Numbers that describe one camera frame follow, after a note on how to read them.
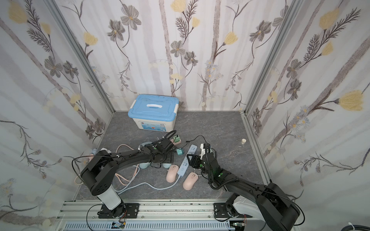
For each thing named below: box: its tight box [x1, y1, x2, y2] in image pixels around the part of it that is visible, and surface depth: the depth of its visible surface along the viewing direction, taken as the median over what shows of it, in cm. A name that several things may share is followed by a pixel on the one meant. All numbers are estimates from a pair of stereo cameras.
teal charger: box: [176, 148, 185, 156], surface depth 97 cm
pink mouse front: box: [182, 172, 199, 191], surface depth 85 cm
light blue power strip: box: [177, 144, 199, 177], surface depth 90 cm
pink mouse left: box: [165, 164, 180, 183], surface depth 87 cm
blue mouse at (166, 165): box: [162, 163, 172, 169], surface depth 90 cm
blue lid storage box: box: [127, 93, 180, 132], surface depth 101 cm
